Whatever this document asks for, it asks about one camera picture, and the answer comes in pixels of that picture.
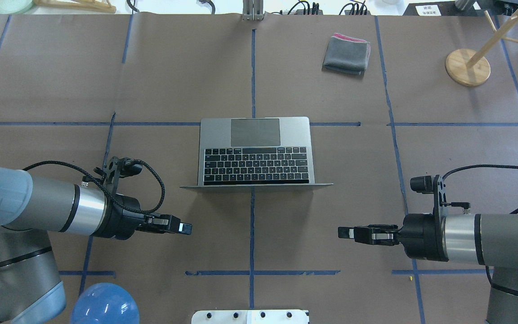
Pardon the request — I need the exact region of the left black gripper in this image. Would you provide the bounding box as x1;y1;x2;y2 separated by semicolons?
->
93;202;192;240

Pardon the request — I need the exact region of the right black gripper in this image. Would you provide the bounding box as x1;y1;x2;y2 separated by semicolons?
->
338;214;449;262

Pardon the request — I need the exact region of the grey laptop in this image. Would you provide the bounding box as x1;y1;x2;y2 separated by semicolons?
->
185;117;326;191

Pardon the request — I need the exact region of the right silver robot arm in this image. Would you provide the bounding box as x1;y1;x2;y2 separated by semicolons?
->
338;213;518;324

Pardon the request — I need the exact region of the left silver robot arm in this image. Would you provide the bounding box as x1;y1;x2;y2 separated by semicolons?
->
0;162;192;324

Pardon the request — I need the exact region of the blue desk lamp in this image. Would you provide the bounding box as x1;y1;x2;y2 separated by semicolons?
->
70;283;140;324

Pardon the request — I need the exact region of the grey folded cloth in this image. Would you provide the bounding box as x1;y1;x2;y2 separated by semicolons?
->
322;33;371;75

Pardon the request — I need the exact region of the round wooden stand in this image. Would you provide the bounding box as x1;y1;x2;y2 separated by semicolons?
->
445;9;518;87

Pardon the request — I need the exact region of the wooden dish rack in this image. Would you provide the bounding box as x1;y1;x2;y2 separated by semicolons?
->
33;0;116;14

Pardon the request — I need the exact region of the light green plate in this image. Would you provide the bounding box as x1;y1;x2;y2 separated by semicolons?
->
0;0;34;15

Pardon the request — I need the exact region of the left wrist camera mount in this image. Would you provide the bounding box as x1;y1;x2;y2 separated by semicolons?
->
81;157;143;197

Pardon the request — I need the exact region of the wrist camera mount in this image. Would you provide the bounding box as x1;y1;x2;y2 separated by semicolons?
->
410;175;471;217
81;157;143;197

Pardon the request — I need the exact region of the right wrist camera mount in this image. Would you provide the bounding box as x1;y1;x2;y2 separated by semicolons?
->
410;175;471;217

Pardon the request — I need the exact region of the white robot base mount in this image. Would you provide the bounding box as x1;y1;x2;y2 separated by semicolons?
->
191;309;310;324

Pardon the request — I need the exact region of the aluminium frame post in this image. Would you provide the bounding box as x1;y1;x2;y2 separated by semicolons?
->
242;0;264;21

